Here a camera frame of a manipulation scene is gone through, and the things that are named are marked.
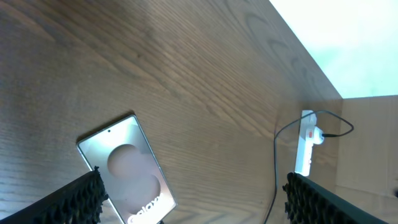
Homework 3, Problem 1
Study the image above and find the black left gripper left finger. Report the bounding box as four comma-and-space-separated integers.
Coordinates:
1, 166, 108, 224

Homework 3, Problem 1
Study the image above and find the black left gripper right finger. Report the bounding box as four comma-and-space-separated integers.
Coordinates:
282, 172, 384, 224

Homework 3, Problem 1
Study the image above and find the black charger cable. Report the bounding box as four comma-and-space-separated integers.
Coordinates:
262, 110, 355, 224

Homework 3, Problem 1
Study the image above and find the white charger plug adapter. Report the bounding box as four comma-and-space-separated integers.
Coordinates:
305, 126, 325, 145

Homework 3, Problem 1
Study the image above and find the white power strip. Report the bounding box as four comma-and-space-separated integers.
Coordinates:
294, 110, 317, 177

